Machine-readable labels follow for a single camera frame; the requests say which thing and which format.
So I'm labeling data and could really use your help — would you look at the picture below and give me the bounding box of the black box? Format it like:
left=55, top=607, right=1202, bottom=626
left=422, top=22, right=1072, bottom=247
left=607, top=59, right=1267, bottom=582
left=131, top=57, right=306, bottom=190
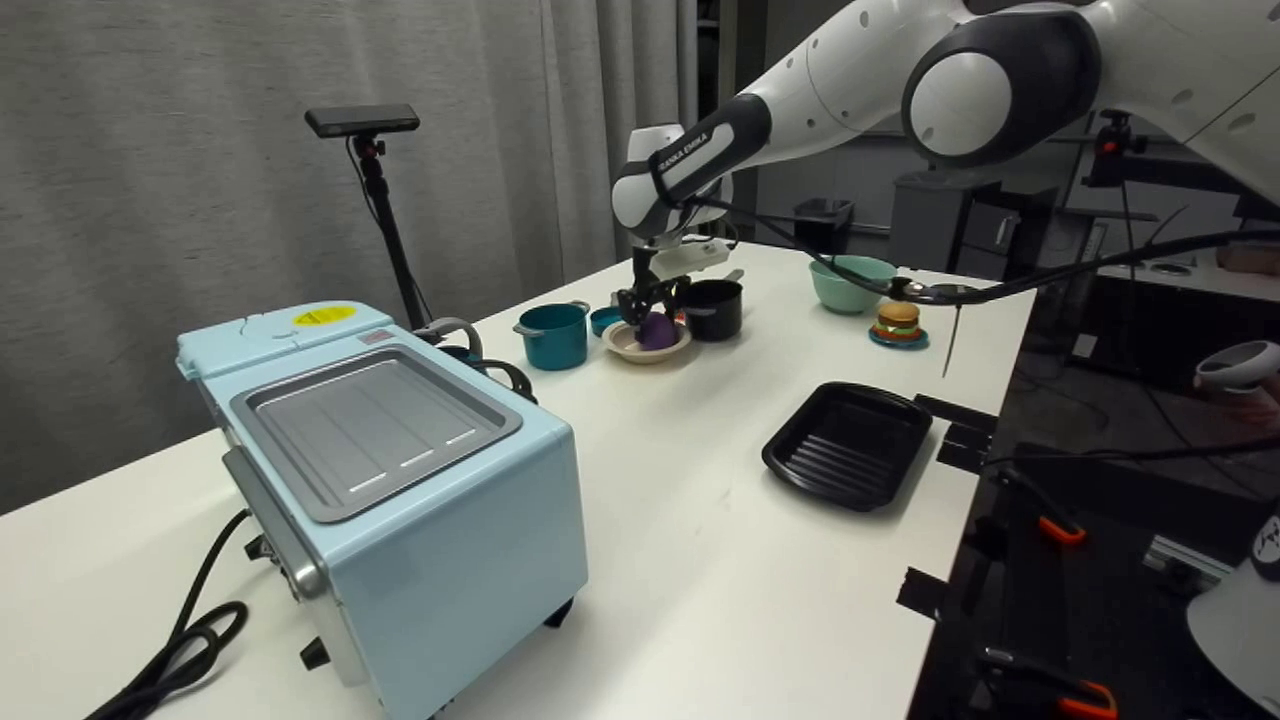
left=793, top=198, right=862, bottom=256

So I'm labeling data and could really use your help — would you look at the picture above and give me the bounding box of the black background camera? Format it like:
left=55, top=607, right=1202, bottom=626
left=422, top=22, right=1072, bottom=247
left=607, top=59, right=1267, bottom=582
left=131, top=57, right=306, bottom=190
left=1084, top=109, right=1153, bottom=191

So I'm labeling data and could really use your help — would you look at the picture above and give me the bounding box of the black grill tray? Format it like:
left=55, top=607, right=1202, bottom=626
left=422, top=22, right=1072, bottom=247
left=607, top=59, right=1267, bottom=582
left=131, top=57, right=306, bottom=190
left=761, top=380, right=935, bottom=517

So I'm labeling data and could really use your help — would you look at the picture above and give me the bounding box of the purple toy object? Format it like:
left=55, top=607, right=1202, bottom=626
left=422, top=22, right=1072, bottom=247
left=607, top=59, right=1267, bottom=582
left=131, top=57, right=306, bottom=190
left=634, top=308, right=679, bottom=355

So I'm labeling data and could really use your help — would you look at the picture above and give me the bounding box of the light blue toaster oven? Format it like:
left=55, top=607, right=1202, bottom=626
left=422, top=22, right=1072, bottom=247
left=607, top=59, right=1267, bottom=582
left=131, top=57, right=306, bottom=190
left=174, top=296, right=593, bottom=720

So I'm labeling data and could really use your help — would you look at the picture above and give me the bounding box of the orange handled clamp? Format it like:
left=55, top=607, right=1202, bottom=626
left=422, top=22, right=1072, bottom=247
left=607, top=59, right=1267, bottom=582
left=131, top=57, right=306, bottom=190
left=1033, top=504, right=1091, bottom=552
left=977, top=646, right=1125, bottom=720

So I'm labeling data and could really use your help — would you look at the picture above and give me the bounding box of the black toaster power cord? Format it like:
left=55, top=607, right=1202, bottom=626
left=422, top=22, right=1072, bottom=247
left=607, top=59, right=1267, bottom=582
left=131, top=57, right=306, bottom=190
left=83, top=504, right=274, bottom=720

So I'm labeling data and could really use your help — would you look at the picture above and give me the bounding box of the white VR controller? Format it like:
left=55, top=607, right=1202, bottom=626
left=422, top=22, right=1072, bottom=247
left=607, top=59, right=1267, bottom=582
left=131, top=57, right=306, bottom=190
left=1189, top=336, right=1280, bottom=399

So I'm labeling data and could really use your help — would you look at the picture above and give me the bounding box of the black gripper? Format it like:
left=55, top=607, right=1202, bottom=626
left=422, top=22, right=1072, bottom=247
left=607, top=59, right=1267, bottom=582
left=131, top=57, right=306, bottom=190
left=617, top=241, right=695, bottom=336

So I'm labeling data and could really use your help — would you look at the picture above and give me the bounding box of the black tape strip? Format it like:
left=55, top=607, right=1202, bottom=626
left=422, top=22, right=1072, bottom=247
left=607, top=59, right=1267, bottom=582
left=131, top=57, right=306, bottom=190
left=917, top=393, right=1000, bottom=474
left=897, top=566, right=960, bottom=620

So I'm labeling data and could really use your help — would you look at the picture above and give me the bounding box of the teal toy pot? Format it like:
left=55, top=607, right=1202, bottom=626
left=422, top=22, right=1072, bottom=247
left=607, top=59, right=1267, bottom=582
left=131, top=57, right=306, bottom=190
left=512, top=302, right=596, bottom=378

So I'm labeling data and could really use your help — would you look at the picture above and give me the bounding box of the teal bowl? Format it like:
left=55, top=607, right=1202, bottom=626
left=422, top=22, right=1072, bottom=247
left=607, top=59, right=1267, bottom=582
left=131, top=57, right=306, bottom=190
left=806, top=254, right=900, bottom=319

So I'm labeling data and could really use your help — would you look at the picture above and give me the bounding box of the dark cabinet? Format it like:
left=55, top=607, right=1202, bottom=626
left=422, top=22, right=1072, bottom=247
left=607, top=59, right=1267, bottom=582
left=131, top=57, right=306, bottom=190
left=889, top=168, right=1066, bottom=279

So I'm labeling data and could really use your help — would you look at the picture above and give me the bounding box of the beige plate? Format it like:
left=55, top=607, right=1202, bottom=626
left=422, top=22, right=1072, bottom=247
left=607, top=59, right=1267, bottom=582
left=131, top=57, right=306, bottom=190
left=599, top=318, right=695, bottom=367

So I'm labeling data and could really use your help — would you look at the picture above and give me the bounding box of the black saucepan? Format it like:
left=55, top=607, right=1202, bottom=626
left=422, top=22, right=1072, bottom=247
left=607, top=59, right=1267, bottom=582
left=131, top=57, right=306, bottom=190
left=679, top=267, right=753, bottom=345

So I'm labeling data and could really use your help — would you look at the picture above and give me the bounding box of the toy burger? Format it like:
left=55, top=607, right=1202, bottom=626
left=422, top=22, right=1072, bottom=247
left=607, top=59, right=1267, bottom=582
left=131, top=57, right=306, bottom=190
left=867, top=296, right=934, bottom=355

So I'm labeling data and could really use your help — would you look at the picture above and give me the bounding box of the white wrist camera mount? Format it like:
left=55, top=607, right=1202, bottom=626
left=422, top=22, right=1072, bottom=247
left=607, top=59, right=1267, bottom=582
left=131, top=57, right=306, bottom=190
left=648, top=232, right=742, bottom=279

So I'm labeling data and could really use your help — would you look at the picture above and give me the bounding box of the black camera on stand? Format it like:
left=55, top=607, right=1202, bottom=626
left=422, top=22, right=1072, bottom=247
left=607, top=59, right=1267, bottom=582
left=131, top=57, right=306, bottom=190
left=299, top=101, right=438, bottom=334

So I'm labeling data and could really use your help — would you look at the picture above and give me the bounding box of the white round object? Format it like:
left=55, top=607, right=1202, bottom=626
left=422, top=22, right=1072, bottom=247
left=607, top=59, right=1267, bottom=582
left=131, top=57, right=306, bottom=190
left=1184, top=511, right=1280, bottom=720

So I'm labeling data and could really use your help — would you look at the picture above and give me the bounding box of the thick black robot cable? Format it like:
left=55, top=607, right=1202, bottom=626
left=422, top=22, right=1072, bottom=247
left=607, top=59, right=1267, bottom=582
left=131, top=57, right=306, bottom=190
left=686, top=198, right=1280, bottom=308

